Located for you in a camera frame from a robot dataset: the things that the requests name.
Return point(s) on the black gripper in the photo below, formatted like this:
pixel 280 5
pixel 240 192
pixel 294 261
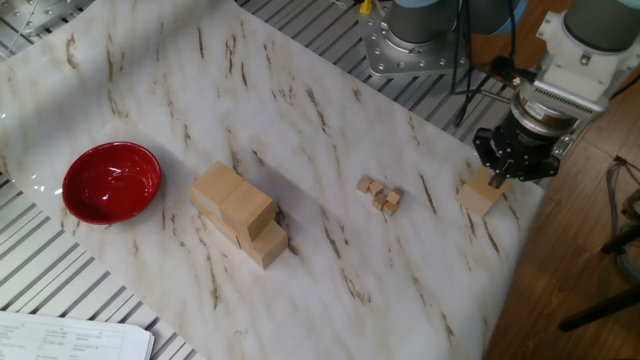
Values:
pixel 530 150

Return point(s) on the large wooden cube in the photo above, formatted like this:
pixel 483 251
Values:
pixel 197 202
pixel 247 210
pixel 472 200
pixel 222 227
pixel 265 250
pixel 215 187

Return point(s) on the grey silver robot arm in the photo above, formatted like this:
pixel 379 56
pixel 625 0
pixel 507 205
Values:
pixel 600 25

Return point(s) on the white printed paper stack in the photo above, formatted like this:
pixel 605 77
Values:
pixel 65 337

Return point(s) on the small wooden cube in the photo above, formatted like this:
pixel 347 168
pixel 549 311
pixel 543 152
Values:
pixel 395 196
pixel 379 201
pixel 363 184
pixel 375 188
pixel 390 208

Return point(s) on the black stand legs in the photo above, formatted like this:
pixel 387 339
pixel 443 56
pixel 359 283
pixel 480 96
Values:
pixel 600 310

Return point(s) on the yellow plastic piece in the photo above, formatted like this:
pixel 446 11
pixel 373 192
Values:
pixel 366 6

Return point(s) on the white marble pattern board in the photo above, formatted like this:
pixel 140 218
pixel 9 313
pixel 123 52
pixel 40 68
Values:
pixel 300 300

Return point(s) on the red glossy bowl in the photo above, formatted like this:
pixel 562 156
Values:
pixel 111 182

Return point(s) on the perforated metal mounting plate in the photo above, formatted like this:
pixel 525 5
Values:
pixel 40 15

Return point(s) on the aluminium frame rail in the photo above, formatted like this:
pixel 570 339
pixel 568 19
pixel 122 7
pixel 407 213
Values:
pixel 562 146

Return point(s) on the white wrist mount housing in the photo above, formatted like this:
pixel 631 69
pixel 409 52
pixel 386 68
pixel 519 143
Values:
pixel 575 75

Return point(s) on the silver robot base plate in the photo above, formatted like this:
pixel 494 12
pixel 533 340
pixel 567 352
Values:
pixel 380 50

